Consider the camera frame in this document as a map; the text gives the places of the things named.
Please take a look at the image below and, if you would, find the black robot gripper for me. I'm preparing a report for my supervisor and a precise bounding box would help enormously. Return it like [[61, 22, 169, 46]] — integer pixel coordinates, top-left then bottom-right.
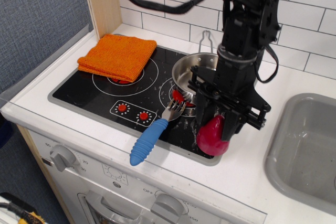
[[188, 50, 271, 141]]

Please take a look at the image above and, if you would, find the red toy bell pepper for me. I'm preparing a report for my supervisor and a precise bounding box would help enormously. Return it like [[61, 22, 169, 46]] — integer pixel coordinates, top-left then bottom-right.
[[196, 115, 229, 156]]

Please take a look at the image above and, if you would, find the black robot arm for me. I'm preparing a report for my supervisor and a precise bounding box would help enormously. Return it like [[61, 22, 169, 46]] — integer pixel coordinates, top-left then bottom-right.
[[189, 0, 280, 142]]

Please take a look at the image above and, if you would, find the right red stove button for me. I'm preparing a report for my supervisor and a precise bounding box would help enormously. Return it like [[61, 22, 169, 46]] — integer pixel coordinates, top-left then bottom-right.
[[139, 112, 149, 121]]

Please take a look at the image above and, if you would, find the red stove button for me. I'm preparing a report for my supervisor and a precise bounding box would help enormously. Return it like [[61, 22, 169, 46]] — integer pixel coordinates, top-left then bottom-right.
[[139, 112, 149, 121], [117, 104, 128, 113]]

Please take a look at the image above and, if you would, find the black toy stove top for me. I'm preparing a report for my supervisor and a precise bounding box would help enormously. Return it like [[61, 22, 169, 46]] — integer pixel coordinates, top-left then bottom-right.
[[48, 47, 220, 166]]

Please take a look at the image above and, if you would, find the left red stove button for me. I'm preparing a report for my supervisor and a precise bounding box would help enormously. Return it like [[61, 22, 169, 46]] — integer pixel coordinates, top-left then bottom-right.
[[117, 104, 128, 113]]

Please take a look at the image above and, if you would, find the orange folded towel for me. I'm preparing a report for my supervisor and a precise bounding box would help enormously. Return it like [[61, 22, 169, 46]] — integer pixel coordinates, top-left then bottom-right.
[[77, 34, 157, 82]]

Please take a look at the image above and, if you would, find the stainless steel pan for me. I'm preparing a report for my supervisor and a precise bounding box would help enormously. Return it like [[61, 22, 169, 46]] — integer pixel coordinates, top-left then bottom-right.
[[172, 30, 218, 106]]

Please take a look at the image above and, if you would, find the grey toy sink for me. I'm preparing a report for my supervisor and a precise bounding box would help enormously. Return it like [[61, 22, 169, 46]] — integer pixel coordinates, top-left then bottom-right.
[[265, 93, 335, 215]]

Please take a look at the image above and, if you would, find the right grey oven knob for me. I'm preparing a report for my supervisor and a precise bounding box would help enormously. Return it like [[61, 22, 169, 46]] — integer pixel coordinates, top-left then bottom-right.
[[151, 194, 185, 223]]

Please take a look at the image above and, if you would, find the grey oven knob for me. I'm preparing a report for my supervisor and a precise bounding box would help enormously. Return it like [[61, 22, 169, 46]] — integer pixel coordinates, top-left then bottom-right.
[[151, 194, 185, 223], [50, 145, 76, 172]]

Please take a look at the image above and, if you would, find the left grey oven knob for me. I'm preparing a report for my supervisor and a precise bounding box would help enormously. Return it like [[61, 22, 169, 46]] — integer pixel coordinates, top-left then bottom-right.
[[50, 145, 76, 172]]

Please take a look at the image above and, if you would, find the light wooden side panel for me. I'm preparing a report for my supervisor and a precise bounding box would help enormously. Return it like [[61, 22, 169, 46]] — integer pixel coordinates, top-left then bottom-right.
[[87, 0, 122, 40]]

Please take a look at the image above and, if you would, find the yellow black object bottom left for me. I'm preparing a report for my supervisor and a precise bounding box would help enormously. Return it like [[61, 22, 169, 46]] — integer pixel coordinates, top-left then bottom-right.
[[1, 202, 45, 224]]

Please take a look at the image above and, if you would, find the blue handled fork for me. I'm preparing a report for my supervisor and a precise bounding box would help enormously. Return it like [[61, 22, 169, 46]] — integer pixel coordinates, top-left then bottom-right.
[[130, 99, 186, 166]]

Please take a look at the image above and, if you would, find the grey oven door handle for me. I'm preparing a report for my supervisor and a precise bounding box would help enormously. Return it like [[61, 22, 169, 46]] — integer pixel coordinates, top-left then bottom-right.
[[85, 191, 152, 223]]

